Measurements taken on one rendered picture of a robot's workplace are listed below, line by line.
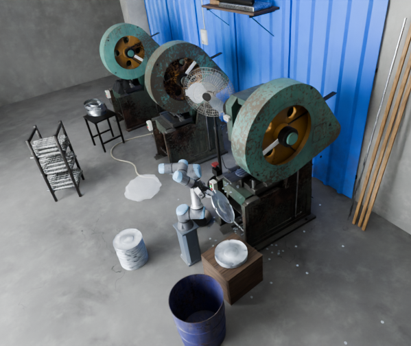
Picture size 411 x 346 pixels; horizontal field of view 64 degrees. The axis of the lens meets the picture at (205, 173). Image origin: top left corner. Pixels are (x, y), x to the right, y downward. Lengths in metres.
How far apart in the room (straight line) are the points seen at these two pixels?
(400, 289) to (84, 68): 8.01
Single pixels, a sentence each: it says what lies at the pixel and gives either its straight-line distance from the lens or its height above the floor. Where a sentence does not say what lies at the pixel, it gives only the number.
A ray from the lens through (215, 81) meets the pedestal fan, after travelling 3.56.
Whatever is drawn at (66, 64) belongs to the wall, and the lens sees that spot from 9.08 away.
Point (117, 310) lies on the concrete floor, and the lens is 3.37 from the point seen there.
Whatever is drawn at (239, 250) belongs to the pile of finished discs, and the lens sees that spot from 3.02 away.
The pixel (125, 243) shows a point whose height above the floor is 0.30.
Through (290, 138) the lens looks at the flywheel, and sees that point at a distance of 2.62.
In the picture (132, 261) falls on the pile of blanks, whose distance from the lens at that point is 3.50.
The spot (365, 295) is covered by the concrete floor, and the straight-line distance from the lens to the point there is 3.36.
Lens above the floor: 2.67
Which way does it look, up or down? 35 degrees down
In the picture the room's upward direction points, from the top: 8 degrees counter-clockwise
